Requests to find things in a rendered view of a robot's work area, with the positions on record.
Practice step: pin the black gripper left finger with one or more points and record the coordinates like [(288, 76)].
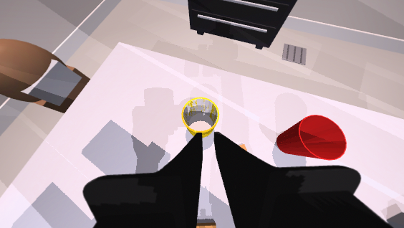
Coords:
[(175, 189)]

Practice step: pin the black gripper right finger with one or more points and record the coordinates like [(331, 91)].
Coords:
[(252, 184)]

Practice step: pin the yellow mug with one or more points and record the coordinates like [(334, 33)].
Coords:
[(200, 115)]

